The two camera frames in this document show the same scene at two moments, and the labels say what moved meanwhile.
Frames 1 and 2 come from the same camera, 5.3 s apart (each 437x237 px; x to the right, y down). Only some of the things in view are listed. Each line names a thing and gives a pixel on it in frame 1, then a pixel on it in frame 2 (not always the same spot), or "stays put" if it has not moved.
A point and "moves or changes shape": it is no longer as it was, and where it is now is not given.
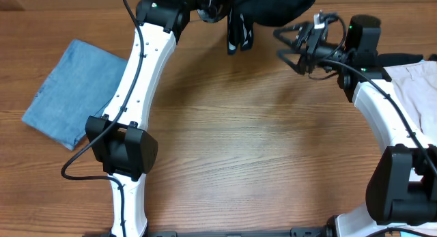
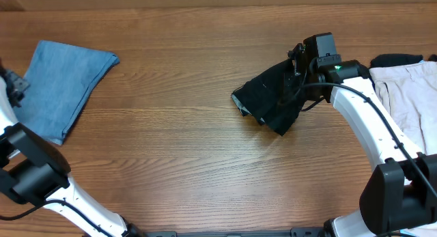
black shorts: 261,8 → 274,98
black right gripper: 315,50 → 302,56
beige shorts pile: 416,85 stays put
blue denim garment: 80,85 moves or changes shape
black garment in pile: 390,59 stays put
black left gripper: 223,5 → 21,85
